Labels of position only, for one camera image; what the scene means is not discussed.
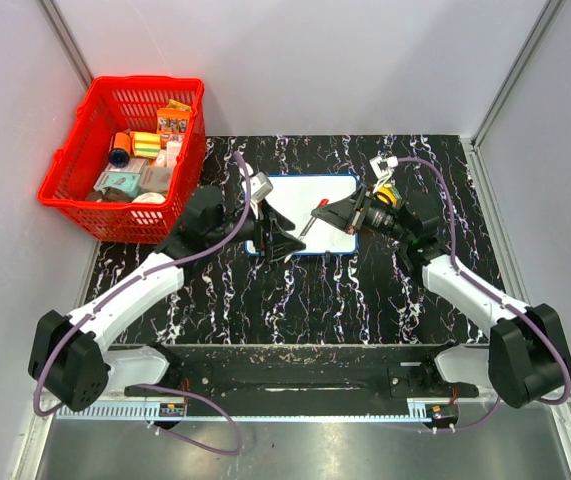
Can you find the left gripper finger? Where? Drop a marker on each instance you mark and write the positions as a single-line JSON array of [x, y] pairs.
[[275, 218], [281, 244]]

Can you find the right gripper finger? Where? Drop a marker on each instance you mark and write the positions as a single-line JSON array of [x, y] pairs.
[[343, 206], [338, 221]]

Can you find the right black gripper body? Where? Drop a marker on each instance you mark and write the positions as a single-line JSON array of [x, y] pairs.
[[367, 195]]

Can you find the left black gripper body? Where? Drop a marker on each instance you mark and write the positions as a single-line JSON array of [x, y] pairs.
[[255, 231]]

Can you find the white blue-framed whiteboard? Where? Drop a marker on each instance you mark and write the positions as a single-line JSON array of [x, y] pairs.
[[305, 197]]

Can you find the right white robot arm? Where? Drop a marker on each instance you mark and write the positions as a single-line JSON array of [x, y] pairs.
[[527, 357]]

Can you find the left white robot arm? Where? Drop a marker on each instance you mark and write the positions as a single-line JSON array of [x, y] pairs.
[[71, 355]]

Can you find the orange juice carton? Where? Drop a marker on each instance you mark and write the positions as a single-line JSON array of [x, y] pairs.
[[388, 194]]

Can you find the white round container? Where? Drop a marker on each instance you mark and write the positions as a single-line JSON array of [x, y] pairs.
[[150, 198]]

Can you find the brown pink box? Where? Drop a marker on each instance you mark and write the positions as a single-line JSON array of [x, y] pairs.
[[155, 179]]

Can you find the teal box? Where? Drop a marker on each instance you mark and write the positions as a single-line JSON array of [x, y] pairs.
[[126, 182]]

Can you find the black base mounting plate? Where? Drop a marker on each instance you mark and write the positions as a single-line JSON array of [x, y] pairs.
[[300, 390]]

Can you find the orange snack box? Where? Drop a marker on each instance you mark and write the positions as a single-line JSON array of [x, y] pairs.
[[172, 120]]

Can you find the yellow striped box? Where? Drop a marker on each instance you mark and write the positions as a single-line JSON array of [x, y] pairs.
[[145, 144]]

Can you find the blue orange can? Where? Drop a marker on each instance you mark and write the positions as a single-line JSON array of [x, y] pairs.
[[120, 150]]

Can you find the red plastic shopping basket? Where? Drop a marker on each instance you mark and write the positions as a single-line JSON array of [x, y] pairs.
[[113, 104]]

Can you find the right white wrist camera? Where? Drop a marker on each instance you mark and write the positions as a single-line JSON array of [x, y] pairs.
[[383, 167]]

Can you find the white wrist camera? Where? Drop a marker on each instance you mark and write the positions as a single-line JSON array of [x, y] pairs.
[[383, 167], [257, 183]]

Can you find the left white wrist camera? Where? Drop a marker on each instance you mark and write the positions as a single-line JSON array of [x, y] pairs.
[[257, 183]]

